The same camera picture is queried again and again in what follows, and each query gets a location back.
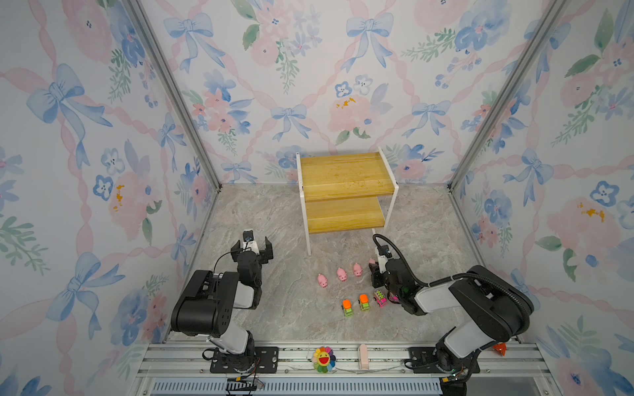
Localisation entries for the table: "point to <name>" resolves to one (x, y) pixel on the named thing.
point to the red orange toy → (501, 347)
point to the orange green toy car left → (347, 306)
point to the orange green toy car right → (364, 302)
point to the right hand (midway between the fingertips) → (372, 262)
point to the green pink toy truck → (380, 298)
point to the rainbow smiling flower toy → (324, 360)
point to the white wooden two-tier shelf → (345, 192)
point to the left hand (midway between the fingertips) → (253, 237)
